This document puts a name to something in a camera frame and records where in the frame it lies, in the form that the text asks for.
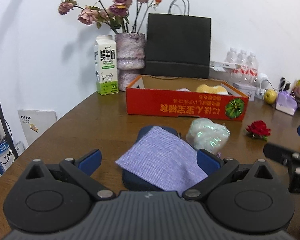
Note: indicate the clear plastic water bottle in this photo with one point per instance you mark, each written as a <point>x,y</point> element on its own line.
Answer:
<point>252,62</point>
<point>242,60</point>
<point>230,57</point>

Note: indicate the white green milk carton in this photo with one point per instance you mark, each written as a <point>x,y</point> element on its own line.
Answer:
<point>106,62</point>

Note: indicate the white round gadget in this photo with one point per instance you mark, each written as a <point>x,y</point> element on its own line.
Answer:
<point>262,78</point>

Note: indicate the red rose flower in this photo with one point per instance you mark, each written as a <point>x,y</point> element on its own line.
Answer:
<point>258,128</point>

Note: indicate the orange cardboard box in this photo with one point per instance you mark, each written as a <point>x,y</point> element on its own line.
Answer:
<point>165,105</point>

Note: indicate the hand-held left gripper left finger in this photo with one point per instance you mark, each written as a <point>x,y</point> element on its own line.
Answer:
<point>90,161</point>

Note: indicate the lavender tin box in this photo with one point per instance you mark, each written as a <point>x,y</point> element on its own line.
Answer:
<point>245,90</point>

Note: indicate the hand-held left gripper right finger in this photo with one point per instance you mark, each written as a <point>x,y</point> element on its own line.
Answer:
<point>207,162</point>

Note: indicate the purple textured vase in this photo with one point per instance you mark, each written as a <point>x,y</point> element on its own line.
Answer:
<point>130,52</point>

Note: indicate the yellow sponge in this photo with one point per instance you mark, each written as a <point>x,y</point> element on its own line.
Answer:
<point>210,89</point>

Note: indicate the white tissue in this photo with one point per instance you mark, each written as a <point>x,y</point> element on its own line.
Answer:
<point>183,89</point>

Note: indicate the lavender woven cloth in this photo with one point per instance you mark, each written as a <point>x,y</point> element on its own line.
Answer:
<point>160,160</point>

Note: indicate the black paper bag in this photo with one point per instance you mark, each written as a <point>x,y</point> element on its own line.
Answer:
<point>177,42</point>

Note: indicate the blue printed packet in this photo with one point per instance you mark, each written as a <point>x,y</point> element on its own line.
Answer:
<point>0,157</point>

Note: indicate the yellow-green pear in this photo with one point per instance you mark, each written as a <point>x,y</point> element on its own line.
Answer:
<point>270,96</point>

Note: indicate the navy blue pouch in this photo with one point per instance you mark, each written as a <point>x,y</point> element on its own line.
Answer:
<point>133,182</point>

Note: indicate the iridescent mesh bath ball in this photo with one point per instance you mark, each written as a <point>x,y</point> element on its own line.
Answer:
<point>205,135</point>

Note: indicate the white booklet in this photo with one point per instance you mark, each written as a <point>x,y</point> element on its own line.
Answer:
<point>37,125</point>

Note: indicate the purple tissue pack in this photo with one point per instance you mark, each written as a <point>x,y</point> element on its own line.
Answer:
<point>286,103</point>

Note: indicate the white flat carton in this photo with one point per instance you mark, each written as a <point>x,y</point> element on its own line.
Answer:
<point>220,65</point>

